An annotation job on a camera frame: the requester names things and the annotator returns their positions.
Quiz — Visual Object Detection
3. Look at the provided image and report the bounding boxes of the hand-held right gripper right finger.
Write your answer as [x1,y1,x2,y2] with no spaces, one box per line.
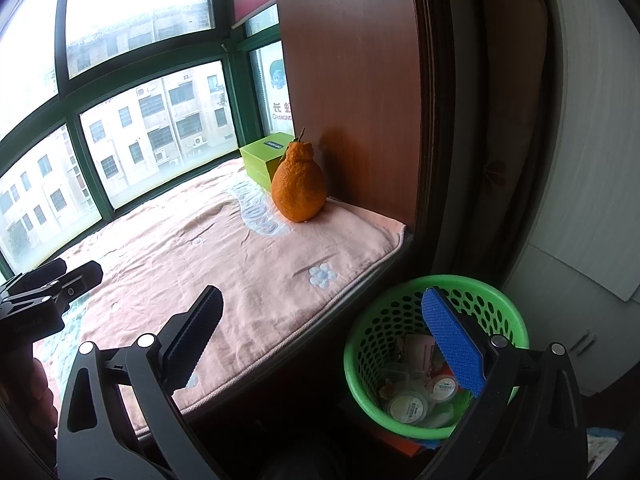
[421,287,588,480]

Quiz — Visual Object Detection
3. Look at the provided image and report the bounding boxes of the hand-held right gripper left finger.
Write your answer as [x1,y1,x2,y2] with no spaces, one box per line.
[56,285,224,480]

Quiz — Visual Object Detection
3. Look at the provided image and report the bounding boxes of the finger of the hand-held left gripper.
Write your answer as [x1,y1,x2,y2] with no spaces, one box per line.
[30,260,104,318]
[7,258,68,293]

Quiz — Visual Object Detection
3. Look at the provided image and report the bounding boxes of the berry label jelly cup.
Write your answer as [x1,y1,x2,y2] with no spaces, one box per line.
[430,375,458,403]

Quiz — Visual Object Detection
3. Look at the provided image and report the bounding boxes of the green plastic basket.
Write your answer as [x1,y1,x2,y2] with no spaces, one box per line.
[343,274,530,441]

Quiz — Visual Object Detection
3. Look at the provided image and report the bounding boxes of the yellow label jelly cup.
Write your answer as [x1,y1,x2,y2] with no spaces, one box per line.
[390,392,430,423]

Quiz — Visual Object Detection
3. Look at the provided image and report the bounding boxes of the person's left hand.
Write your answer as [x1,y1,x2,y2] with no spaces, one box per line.
[0,352,60,441]

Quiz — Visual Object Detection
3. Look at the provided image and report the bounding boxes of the pink patterned blanket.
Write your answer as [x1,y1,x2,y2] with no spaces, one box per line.
[32,157,407,438]

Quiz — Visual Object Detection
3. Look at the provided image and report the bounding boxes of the red and blue flat object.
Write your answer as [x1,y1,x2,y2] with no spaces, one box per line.
[357,407,443,457]

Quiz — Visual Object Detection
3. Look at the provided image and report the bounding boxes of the bumpy orange citrus fruit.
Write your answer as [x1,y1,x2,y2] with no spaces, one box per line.
[271,127,328,224]

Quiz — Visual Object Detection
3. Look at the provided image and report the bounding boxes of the apartment building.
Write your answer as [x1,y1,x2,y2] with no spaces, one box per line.
[0,5,238,261]

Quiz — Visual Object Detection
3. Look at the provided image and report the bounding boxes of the green tissue box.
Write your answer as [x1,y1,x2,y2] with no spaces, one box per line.
[239,131,296,193]

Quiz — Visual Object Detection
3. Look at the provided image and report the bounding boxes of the light patterned cloth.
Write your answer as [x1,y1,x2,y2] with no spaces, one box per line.
[585,427,640,480]

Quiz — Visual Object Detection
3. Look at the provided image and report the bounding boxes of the white wardrobe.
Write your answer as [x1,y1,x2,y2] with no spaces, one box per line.
[500,0,640,396]

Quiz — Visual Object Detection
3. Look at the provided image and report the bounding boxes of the brown curtain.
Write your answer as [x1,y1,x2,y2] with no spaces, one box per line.
[420,0,551,286]

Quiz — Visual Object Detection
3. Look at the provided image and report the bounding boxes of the white outdoor air conditioner unit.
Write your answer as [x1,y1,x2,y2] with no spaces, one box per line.
[260,42,293,136]

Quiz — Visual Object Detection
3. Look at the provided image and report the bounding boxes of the green window frame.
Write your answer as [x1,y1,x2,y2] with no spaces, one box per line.
[0,0,296,281]

